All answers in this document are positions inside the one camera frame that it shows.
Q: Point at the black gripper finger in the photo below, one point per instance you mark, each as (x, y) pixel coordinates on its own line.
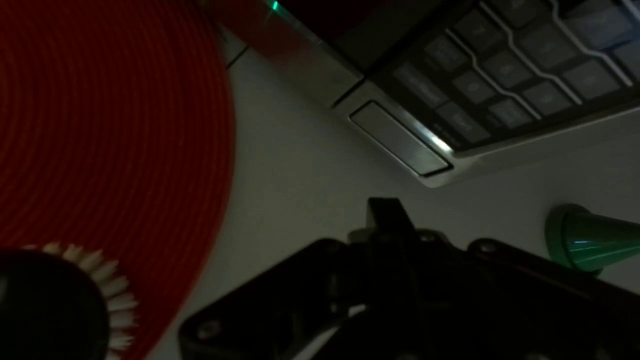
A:
(390, 225)

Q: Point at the green cone object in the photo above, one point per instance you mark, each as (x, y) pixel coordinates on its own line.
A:
(589, 243)

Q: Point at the red round placemat on counter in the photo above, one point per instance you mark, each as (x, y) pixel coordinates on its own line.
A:
(116, 132)

